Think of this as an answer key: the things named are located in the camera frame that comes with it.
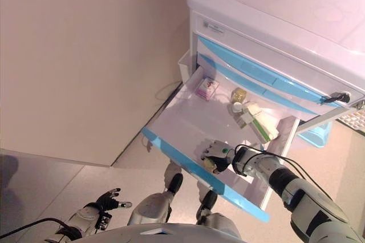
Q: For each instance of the white side bin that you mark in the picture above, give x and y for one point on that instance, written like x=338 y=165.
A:
x=184 y=67

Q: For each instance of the robot left leg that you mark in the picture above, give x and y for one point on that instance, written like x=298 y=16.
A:
x=152 y=210

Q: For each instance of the blue lidded waste bin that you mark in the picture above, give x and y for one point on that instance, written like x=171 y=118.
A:
x=316 y=134

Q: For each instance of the blue fronted cart drawer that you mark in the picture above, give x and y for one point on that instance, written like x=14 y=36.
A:
x=222 y=72
x=253 y=67
x=179 y=114

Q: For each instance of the robot right arm silver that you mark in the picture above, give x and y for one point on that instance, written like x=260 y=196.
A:
x=302 y=197

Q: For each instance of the white mesh basket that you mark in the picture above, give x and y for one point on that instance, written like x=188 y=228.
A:
x=355 y=119

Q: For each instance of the robot right hand black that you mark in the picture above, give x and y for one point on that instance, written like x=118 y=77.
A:
x=219 y=153

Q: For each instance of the robot left arm silver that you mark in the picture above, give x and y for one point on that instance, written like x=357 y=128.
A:
x=81 y=218

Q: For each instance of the black key in lock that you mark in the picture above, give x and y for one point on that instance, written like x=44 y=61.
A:
x=336 y=97

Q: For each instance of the long white green box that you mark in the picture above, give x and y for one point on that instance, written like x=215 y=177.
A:
x=265 y=129

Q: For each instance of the robot left hand black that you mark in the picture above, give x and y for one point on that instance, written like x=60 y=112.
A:
x=107 y=202

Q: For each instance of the small white capped bottle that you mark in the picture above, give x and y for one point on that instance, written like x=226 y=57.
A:
x=235 y=107

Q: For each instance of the small white medicine box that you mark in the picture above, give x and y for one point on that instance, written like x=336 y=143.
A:
x=243 y=120
x=253 y=109

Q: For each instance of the robot torso grey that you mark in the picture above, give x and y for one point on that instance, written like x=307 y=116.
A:
x=159 y=232

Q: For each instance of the white medical cart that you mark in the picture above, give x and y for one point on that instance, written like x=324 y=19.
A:
x=279 y=9

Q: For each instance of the robot right leg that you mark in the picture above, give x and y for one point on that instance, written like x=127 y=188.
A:
x=209 y=206

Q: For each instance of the pink medicine box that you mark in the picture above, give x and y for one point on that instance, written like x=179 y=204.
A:
x=207 y=88

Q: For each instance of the robot leg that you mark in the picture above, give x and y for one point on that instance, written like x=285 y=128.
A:
x=152 y=210
x=209 y=206

